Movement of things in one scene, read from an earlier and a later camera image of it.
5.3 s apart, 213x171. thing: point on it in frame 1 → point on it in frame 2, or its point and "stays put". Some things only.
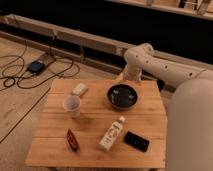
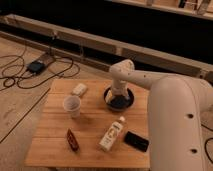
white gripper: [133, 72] → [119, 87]
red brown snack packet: [72, 141] stays put
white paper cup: [72, 105] stays put
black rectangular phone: [137, 141] stays put
